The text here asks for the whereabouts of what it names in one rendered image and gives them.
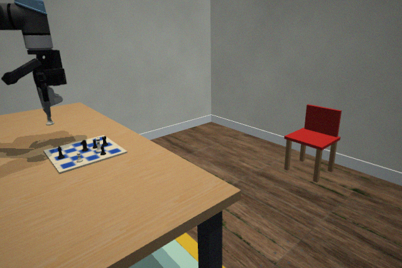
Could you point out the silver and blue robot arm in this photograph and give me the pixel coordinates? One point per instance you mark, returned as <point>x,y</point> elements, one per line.
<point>30,17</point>

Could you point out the blue and cream chessboard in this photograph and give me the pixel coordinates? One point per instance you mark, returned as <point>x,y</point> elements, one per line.
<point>69,162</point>

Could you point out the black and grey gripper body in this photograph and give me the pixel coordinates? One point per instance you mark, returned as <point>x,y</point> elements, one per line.
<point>51,71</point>

